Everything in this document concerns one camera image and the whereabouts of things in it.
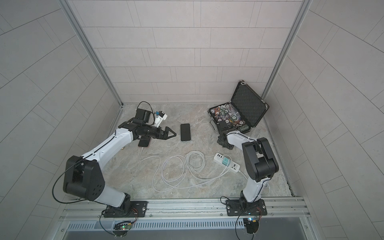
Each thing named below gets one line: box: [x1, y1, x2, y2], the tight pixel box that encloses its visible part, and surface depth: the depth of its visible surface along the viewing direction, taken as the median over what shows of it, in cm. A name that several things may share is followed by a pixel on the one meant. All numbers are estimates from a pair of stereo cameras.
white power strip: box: [214, 153, 241, 173], surface depth 84 cm
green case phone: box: [180, 123, 191, 142], surface depth 101 cm
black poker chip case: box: [207, 79, 270, 133], surface depth 104 cm
